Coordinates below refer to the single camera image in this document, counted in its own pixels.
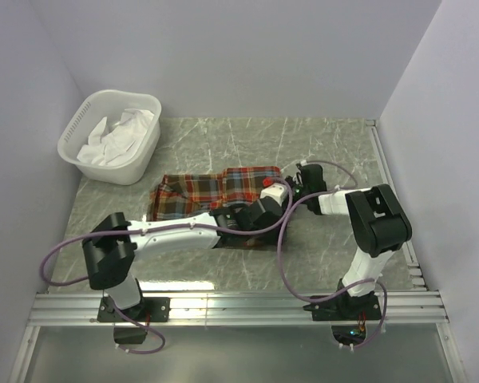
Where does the red brown plaid shirt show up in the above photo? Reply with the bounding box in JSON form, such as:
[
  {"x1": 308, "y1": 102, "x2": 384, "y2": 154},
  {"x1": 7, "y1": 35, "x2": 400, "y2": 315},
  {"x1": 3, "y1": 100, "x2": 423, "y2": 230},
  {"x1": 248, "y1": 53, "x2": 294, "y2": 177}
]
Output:
[{"x1": 148, "y1": 166, "x2": 282, "y2": 221}]

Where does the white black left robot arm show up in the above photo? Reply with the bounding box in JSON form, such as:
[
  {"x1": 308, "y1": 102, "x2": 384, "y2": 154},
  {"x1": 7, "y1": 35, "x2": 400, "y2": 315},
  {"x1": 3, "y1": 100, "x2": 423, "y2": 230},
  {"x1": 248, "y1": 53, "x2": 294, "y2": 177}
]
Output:
[{"x1": 81, "y1": 196, "x2": 287, "y2": 321}]

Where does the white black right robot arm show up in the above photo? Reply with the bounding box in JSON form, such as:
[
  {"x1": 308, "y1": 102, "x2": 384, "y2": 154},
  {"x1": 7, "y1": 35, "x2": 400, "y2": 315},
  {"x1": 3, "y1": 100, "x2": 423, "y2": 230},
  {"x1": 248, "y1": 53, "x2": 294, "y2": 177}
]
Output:
[{"x1": 291, "y1": 161, "x2": 412, "y2": 322}]

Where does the white crumpled shirt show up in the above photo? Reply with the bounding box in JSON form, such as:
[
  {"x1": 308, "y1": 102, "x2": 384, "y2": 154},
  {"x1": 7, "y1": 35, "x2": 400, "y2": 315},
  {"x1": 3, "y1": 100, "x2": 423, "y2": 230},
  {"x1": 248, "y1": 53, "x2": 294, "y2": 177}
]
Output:
[{"x1": 77, "y1": 109, "x2": 154, "y2": 167}]

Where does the white plastic laundry basket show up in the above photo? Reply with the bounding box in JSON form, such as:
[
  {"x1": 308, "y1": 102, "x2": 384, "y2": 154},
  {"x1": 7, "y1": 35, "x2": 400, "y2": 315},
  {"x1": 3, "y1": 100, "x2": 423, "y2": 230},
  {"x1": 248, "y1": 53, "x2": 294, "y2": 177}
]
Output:
[{"x1": 57, "y1": 89, "x2": 162, "y2": 185}]

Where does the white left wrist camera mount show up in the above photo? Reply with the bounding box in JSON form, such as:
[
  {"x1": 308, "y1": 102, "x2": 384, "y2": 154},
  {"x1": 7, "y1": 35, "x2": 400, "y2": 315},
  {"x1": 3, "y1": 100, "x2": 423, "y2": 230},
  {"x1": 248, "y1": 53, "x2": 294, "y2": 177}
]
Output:
[{"x1": 259, "y1": 177, "x2": 288, "y2": 206}]

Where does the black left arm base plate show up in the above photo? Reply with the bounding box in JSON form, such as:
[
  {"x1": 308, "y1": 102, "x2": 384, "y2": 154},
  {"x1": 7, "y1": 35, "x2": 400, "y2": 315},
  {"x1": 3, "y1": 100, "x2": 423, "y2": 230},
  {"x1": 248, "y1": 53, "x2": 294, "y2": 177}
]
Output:
[{"x1": 97, "y1": 297, "x2": 170, "y2": 323}]

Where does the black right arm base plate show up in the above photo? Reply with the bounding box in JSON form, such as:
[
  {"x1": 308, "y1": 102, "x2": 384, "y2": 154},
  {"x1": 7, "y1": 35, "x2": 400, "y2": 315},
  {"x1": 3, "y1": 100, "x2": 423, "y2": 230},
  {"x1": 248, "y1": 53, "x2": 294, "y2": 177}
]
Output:
[{"x1": 303, "y1": 293, "x2": 382, "y2": 322}]

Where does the aluminium right side rail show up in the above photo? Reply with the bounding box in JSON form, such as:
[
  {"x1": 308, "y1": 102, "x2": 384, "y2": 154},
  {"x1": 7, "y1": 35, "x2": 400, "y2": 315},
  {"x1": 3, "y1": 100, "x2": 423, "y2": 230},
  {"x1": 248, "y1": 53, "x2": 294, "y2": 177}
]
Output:
[{"x1": 365, "y1": 120, "x2": 429, "y2": 291}]

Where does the aluminium mounting rail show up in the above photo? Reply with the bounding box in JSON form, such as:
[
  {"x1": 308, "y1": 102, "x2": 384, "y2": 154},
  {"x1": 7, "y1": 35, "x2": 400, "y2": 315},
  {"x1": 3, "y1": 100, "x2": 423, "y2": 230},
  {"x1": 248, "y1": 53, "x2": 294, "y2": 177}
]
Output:
[{"x1": 27, "y1": 290, "x2": 449, "y2": 328}]

